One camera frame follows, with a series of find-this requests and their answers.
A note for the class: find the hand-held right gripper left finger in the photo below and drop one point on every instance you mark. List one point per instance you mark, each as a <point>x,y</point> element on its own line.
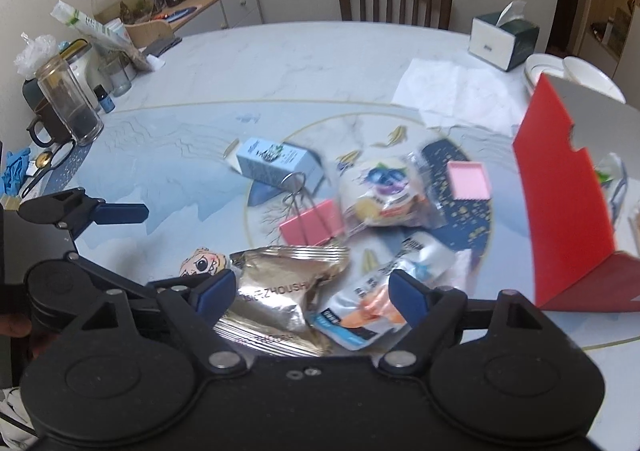
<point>217,292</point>

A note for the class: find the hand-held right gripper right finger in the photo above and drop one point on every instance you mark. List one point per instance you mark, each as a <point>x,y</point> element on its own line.
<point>407,298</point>

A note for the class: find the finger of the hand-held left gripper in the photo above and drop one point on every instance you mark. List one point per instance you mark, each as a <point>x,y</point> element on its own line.
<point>100,275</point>
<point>120,213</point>

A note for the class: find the silver foil snack bag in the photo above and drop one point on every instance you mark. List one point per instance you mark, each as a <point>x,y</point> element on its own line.
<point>280,291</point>

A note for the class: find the blueberry print snack packet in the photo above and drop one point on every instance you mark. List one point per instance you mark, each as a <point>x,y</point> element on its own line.
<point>385,193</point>

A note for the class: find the light blue small carton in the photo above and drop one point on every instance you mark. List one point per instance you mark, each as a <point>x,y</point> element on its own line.
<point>280,161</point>

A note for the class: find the red cardboard box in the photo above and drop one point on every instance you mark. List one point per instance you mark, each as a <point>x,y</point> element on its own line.
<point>555,191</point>

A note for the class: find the snack packets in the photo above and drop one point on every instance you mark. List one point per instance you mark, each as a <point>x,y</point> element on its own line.
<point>611,181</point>

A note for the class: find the cartoon face sticker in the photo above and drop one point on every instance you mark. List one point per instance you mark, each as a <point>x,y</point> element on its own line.
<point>202,263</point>

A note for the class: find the black scissors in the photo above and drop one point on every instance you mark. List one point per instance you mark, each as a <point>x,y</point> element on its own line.
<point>47,168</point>

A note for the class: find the gold spoon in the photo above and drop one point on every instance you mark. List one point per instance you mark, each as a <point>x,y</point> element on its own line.
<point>42,161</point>

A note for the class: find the pink binder clip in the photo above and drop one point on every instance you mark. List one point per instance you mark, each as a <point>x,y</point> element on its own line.
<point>312,228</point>

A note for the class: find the small blue bottle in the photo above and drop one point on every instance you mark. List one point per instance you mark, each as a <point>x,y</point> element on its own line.
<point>104,100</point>

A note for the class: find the blue glove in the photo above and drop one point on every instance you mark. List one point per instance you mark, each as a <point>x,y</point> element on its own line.
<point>12,171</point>

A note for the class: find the brown mug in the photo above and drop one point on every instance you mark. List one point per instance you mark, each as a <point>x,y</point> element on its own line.
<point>45,123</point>

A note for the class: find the tall glass jar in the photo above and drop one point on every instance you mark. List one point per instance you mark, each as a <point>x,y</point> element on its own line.
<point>67,98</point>

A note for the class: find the pink sticky note pad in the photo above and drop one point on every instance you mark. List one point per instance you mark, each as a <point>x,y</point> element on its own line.
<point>467,181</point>

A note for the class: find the small glass cup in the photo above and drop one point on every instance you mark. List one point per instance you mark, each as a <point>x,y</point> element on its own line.
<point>115,76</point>

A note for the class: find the white round appliance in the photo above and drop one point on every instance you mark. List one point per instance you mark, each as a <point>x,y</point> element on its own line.
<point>82,61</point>

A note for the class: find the crumpled clear plastic bag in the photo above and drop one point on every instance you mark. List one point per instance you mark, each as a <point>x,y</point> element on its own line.
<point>35,53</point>

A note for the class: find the wooden tray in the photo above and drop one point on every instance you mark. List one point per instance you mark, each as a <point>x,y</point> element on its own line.
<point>147,33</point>

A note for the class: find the green white long packet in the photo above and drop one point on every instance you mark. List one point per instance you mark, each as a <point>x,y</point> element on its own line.
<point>100,31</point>

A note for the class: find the white paper sheet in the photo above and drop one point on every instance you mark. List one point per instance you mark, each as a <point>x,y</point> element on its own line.
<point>450,91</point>

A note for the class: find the white sideboard cabinet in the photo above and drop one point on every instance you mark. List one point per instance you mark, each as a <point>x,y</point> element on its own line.
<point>235,6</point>

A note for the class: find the stack of white plates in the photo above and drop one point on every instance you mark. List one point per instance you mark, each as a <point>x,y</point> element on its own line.
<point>537,76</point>

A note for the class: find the green white tissue box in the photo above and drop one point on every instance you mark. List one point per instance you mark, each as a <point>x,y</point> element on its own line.
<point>500,38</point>

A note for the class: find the white bowl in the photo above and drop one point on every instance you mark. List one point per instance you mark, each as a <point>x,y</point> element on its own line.
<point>592,76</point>

